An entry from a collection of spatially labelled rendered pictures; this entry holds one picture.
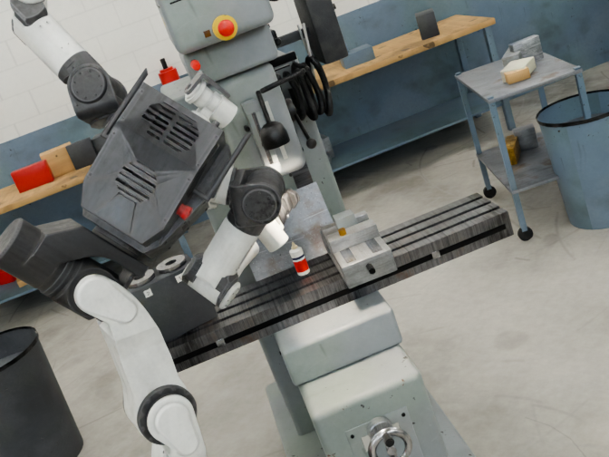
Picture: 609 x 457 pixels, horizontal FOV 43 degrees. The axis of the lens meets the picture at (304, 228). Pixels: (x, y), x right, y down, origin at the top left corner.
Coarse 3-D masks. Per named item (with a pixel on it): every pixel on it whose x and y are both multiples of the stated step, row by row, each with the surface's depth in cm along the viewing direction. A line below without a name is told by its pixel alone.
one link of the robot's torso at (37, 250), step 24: (0, 240) 165; (24, 240) 160; (48, 240) 161; (72, 240) 164; (96, 240) 166; (0, 264) 160; (24, 264) 161; (48, 264) 162; (72, 264) 166; (120, 264) 170; (144, 264) 172; (48, 288) 165
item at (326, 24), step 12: (300, 0) 241; (312, 0) 235; (324, 0) 235; (300, 12) 248; (312, 12) 236; (324, 12) 236; (312, 24) 238; (324, 24) 238; (336, 24) 238; (312, 36) 245; (324, 36) 239; (336, 36) 239; (312, 48) 253; (324, 48) 240; (336, 48) 240; (324, 60) 241; (336, 60) 242
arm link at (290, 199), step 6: (288, 192) 223; (294, 192) 223; (282, 198) 219; (288, 198) 222; (294, 198) 223; (282, 204) 215; (288, 204) 220; (294, 204) 224; (288, 210) 218; (288, 216) 217
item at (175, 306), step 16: (176, 256) 234; (160, 272) 228; (176, 272) 225; (128, 288) 226; (144, 288) 223; (160, 288) 225; (176, 288) 226; (192, 288) 228; (144, 304) 224; (160, 304) 226; (176, 304) 227; (192, 304) 229; (208, 304) 231; (160, 320) 227; (176, 320) 228; (192, 320) 230; (208, 320) 232; (176, 336) 230
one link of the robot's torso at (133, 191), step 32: (128, 96) 169; (160, 96) 161; (128, 128) 160; (160, 128) 160; (192, 128) 161; (96, 160) 161; (128, 160) 160; (160, 160) 160; (192, 160) 160; (224, 160) 172; (96, 192) 161; (128, 192) 161; (160, 192) 160; (192, 192) 168; (224, 192) 174; (96, 224) 168; (128, 224) 161; (160, 224) 161; (192, 224) 182
